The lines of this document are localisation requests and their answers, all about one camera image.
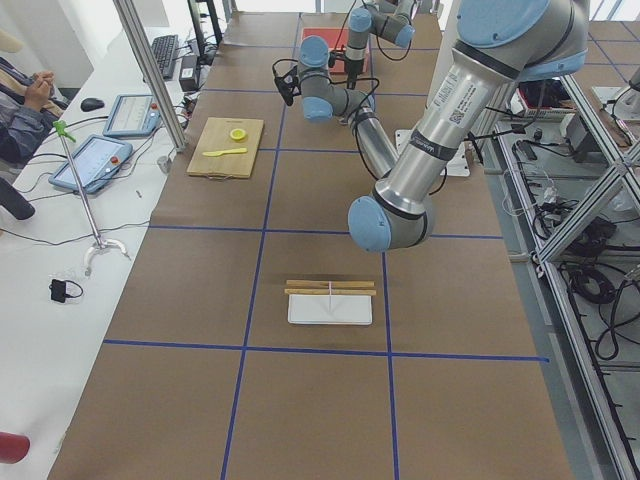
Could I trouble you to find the pink plastic bin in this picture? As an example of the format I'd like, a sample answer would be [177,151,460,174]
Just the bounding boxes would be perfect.
[300,27,348,75]

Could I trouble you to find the black power adapter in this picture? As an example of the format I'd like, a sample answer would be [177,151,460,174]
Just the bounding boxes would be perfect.
[178,54,201,92]

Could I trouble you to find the white rectangular tray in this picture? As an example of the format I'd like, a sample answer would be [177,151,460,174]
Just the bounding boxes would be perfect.
[287,294,373,326]

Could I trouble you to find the black keyboard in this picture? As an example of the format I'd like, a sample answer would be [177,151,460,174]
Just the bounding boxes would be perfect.
[151,35,179,80]

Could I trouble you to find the near teach pendant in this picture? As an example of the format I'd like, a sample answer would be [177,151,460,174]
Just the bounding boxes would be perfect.
[67,134,133,194]

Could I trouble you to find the black computer mouse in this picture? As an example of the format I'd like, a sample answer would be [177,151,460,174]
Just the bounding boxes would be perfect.
[80,97,105,112]

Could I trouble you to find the aluminium frame post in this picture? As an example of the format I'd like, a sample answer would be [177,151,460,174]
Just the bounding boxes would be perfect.
[113,0,187,153]

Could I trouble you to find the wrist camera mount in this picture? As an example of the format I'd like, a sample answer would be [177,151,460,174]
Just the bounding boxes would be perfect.
[271,58,301,107]

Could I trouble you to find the seated person's hands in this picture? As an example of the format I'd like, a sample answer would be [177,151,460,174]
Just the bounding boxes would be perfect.
[24,71,55,112]

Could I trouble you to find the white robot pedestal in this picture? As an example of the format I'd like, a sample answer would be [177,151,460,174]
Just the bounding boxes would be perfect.
[394,0,501,178]

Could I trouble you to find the wooden stick near tray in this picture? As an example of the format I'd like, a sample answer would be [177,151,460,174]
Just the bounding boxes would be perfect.
[284,288,377,297]

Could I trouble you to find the far teach pendant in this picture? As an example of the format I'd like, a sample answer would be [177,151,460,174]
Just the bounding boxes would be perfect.
[103,94,161,138]

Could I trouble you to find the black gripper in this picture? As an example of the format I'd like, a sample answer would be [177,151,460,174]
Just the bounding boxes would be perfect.
[344,47,366,75]

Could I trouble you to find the wooden cutting board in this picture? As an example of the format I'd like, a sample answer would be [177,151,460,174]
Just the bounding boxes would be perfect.
[187,117,265,179]

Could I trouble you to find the wooden stick outer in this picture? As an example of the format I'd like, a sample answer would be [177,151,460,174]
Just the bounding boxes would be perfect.
[286,280,375,289]

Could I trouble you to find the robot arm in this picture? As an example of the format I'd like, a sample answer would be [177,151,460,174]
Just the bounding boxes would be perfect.
[297,1,590,252]
[344,1,421,80]

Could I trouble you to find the black small device with cable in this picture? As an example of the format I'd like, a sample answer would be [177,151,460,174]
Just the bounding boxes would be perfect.
[49,279,84,303]

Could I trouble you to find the grabber reacher tool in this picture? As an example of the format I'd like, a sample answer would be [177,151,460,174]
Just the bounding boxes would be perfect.
[53,120,131,277]

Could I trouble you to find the teach pendant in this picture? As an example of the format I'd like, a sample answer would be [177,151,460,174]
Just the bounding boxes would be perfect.
[103,94,161,138]
[67,134,133,194]

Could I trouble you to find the yellow plastic knife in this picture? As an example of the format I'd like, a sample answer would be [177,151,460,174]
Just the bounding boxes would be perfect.
[202,147,248,157]

